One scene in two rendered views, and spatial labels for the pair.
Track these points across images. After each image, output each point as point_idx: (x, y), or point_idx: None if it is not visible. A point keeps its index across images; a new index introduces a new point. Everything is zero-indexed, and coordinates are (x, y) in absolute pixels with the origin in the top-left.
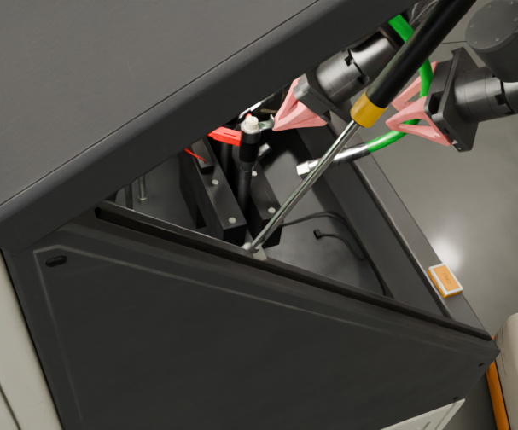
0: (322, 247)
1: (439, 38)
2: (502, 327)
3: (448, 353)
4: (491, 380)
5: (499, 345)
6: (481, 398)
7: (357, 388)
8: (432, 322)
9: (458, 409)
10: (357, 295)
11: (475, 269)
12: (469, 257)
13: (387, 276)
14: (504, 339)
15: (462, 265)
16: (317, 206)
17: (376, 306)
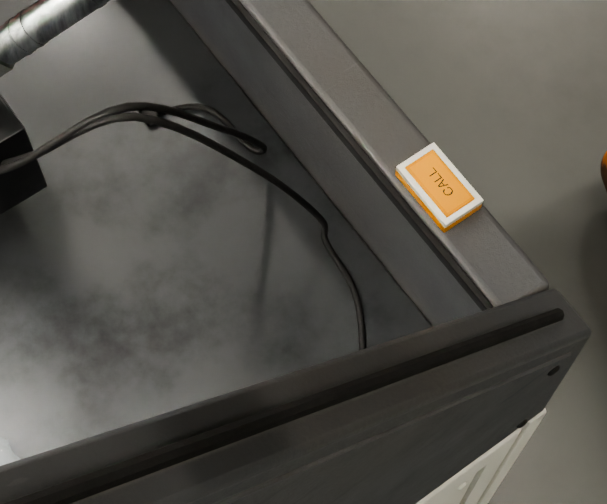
0: (165, 145)
1: None
2: None
3: (459, 408)
4: None
5: None
6: None
7: None
8: (389, 383)
9: (575, 302)
10: (127, 474)
11: (562, 4)
12: None
13: (324, 180)
14: None
15: (534, 4)
16: (138, 44)
17: (204, 455)
